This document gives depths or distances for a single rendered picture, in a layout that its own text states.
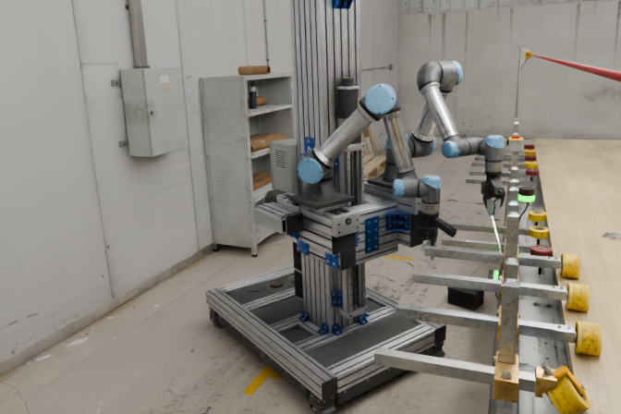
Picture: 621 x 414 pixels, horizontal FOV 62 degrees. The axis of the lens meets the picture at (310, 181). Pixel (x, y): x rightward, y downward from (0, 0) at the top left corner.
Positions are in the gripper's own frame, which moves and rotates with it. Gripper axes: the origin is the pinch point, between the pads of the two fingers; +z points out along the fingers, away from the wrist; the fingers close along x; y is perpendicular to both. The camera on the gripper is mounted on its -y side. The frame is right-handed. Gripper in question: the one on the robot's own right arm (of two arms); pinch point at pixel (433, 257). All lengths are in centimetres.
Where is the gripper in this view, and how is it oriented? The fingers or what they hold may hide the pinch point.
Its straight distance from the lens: 230.3
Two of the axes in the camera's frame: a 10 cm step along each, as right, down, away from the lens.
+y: -9.3, -0.7, 3.6
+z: 0.2, 9.7, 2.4
